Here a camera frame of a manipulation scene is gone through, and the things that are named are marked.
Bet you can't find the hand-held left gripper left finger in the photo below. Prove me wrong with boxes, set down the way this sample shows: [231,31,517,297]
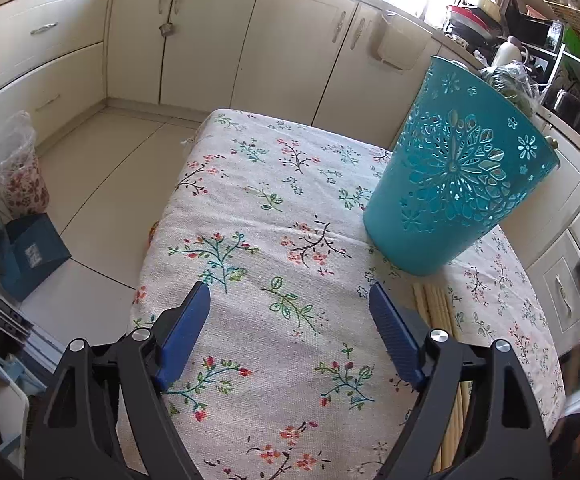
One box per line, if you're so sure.
[30,281,211,480]

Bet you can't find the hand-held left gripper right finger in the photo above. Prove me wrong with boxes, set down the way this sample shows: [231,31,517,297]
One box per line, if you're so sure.
[369,281,553,480]

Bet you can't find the wooden chopstick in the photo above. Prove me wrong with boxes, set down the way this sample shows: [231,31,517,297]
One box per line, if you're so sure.
[413,285,446,475]

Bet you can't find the teal perforated plastic basket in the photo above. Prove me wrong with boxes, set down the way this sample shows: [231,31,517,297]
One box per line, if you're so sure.
[362,55,561,277]

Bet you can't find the floral tablecloth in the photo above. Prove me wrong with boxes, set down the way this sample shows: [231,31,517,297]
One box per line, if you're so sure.
[130,107,568,480]

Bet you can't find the blue paper bag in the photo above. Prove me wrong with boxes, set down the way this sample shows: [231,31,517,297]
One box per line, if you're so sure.
[4,212,73,302]

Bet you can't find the cream side cabinet drawer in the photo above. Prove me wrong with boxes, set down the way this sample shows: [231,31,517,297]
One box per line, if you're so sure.
[524,229,580,357]

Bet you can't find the clear bag with floral contents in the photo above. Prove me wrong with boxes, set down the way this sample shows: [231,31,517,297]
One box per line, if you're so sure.
[0,110,51,222]

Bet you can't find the cream cabinet door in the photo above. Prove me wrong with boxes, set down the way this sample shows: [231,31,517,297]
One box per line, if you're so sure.
[161,0,265,107]
[312,2,437,148]
[231,0,359,126]
[106,0,179,106]

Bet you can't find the plastic bag of greens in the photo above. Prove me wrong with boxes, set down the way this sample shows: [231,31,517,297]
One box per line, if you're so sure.
[477,59,547,117]

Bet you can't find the white door-mounted bin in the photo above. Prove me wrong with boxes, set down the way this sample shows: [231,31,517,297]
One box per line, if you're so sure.
[369,10,435,74]

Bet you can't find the white jug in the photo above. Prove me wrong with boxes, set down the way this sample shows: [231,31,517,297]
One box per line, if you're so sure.
[491,35,527,69]

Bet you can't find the white storage shelf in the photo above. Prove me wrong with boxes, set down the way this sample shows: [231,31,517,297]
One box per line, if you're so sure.
[535,42,580,147]

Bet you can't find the stacked dishes and pans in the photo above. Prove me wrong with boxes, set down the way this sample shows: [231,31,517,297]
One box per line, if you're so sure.
[444,0,502,47]

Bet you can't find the black countertop appliance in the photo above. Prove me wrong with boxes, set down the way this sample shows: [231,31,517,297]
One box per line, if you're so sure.
[506,0,567,52]

